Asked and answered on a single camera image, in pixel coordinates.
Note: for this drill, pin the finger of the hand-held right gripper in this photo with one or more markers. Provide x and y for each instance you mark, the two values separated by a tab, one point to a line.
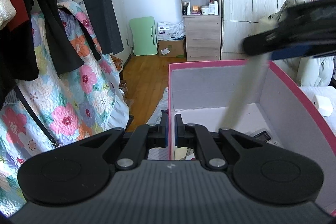
262	43
291	52

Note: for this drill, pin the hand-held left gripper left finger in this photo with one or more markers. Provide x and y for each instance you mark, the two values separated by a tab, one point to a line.
166	132

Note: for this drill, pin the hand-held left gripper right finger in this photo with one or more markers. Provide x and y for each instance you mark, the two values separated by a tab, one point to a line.
178	132

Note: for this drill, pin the beige cloth strip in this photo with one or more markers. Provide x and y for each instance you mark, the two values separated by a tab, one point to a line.
244	92

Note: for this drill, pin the pink cardboard box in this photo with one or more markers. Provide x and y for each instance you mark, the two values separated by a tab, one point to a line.
210	87

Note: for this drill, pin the white charger adapter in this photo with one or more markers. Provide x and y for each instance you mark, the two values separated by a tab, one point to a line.
324	107

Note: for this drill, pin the cream yellow remote control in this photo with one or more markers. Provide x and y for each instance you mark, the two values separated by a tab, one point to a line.
262	135

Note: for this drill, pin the wooden shelf drawer cabinet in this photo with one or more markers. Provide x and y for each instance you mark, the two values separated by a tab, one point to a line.
202	37

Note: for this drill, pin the white jar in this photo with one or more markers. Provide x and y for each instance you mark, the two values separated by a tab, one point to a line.
205	10

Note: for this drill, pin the small orange box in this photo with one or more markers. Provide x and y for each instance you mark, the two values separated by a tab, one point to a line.
195	8

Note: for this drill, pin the brown cardboard box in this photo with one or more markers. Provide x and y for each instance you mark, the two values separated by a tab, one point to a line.
172	48

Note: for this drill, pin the black bottle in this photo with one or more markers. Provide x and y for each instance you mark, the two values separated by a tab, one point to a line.
184	8

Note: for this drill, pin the green folding table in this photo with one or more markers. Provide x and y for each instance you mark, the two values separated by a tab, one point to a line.
143	35

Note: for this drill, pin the floral quilt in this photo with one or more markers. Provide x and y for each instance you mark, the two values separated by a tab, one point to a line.
65	98

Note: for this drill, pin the black garment with frilly edge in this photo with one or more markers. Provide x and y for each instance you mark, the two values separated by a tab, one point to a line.
57	37

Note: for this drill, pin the dark grey coat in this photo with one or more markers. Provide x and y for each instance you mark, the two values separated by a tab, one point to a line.
99	3

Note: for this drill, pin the white fleece garment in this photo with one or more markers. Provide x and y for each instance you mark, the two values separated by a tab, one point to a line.
6	8

